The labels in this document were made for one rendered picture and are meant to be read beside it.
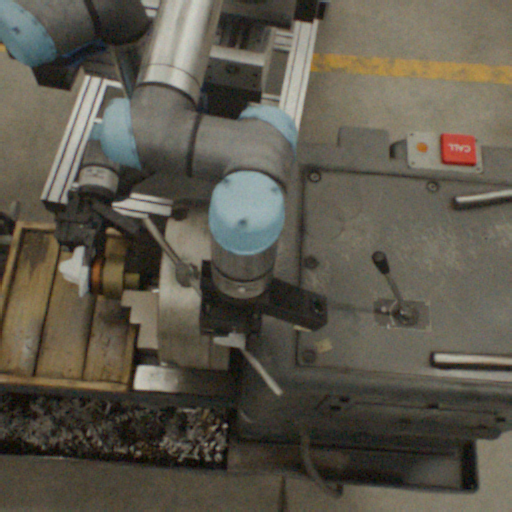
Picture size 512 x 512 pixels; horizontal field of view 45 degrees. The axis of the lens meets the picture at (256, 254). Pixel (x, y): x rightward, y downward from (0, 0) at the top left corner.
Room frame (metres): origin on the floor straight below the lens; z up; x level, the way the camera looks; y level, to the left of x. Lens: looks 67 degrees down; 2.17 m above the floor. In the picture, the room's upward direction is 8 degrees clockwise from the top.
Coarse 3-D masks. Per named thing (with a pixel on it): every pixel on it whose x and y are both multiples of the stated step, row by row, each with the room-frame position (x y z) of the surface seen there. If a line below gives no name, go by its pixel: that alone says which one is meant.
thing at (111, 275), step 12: (96, 264) 0.39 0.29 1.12; (108, 264) 0.39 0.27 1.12; (120, 264) 0.40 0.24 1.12; (96, 276) 0.37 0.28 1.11; (108, 276) 0.37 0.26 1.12; (120, 276) 0.37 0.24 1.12; (132, 276) 0.38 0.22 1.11; (144, 276) 0.40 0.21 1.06; (96, 288) 0.35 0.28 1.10; (108, 288) 0.35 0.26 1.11; (120, 288) 0.35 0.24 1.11; (132, 288) 0.36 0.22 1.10; (120, 300) 0.34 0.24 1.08
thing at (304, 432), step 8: (304, 432) 0.19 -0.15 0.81; (304, 440) 0.17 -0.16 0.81; (304, 448) 0.15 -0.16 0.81; (304, 456) 0.14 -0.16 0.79; (304, 464) 0.13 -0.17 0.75; (312, 464) 0.13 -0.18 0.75; (312, 472) 0.11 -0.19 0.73; (320, 480) 0.10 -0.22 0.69; (320, 488) 0.09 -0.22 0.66; (328, 488) 0.09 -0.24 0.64; (336, 496) 0.08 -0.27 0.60
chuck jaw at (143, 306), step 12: (132, 300) 0.34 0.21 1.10; (144, 300) 0.34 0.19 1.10; (156, 300) 0.34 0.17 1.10; (132, 312) 0.31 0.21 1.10; (144, 312) 0.32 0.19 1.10; (156, 312) 0.32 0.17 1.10; (132, 324) 0.30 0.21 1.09; (144, 324) 0.30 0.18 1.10; (156, 324) 0.30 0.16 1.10; (144, 336) 0.27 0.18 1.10; (156, 336) 0.28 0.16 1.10; (144, 348) 0.25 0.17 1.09; (156, 348) 0.26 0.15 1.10; (168, 360) 0.24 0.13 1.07
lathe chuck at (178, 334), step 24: (192, 216) 0.46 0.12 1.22; (168, 240) 0.41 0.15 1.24; (192, 240) 0.41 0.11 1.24; (168, 264) 0.36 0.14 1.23; (192, 264) 0.37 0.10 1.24; (168, 288) 0.33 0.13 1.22; (192, 288) 0.33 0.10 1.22; (168, 312) 0.29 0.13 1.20; (192, 312) 0.30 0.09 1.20; (168, 336) 0.26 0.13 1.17; (192, 336) 0.27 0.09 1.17; (192, 360) 0.24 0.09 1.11
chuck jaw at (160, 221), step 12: (156, 216) 0.47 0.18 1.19; (168, 216) 0.47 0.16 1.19; (180, 216) 0.46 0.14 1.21; (144, 240) 0.43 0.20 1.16; (156, 240) 0.43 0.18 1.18; (132, 252) 0.42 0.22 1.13; (144, 252) 0.41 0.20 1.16; (156, 252) 0.41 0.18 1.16; (132, 264) 0.39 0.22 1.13; (144, 264) 0.40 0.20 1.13; (156, 264) 0.40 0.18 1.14
